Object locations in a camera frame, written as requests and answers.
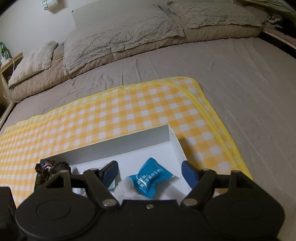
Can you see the dark hair scrunchie bundle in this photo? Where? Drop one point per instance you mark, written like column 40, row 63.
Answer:
column 47, row 169

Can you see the white shallow tray box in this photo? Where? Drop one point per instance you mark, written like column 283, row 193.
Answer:
column 131, row 151

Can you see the white headboard panel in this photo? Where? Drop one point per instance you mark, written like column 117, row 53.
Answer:
column 100, row 10

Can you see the grey quilted left pillow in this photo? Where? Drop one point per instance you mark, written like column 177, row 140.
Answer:
column 136, row 27

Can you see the yellow white checkered blanket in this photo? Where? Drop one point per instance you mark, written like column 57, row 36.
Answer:
column 176, row 101

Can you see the grey quilted pillow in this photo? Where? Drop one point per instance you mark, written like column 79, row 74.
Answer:
column 136, row 27
column 197, row 15

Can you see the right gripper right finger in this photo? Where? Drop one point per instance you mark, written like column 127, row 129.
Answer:
column 201, row 183

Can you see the green glass bottle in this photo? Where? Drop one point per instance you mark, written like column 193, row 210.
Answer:
column 4, row 54

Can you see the blue snack packet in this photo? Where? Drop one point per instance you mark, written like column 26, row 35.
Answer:
column 153, row 180

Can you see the fluffy white small pillow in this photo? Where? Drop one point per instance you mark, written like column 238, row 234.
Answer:
column 33, row 63

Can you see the beige quilted folded duvet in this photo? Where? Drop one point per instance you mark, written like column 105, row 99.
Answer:
column 34, row 83

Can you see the grey quilted right pillow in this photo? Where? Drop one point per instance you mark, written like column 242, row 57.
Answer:
column 197, row 15

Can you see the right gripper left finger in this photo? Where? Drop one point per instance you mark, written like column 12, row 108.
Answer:
column 97, row 183

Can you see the wooden bedside shelf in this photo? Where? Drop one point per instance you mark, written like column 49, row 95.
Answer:
column 6, row 72

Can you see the white soft wad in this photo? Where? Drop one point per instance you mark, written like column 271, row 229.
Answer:
column 125, row 190

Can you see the hanging white Sweet bag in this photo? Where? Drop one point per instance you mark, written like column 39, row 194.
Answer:
column 49, row 4

